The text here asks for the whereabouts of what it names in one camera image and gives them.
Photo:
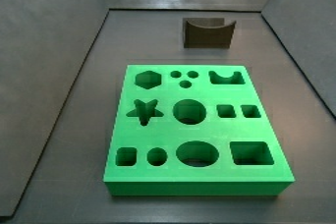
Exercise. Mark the green shape sorter board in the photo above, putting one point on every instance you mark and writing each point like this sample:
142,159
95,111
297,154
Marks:
193,135

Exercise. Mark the dark grey curved block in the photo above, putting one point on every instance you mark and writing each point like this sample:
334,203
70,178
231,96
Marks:
207,33

